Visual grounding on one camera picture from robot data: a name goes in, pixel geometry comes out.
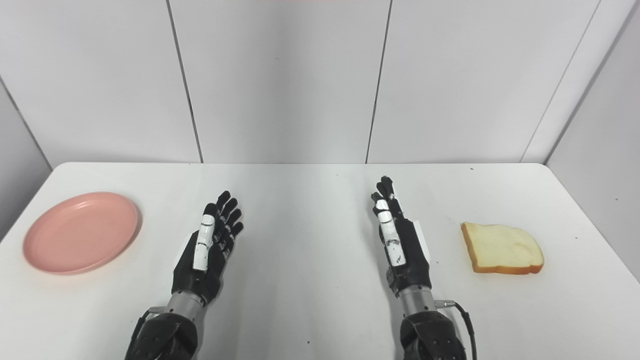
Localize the pink round plate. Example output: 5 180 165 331
22 192 140 275

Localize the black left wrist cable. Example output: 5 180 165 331
124 306 166 360

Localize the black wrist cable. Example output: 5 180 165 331
434 299 478 360
124 306 166 360

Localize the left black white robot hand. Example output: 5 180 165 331
171 190 245 306

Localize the slice of white bread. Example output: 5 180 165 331
460 222 545 275

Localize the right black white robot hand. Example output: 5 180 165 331
371 175 433 298

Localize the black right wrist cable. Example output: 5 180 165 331
434 299 478 360

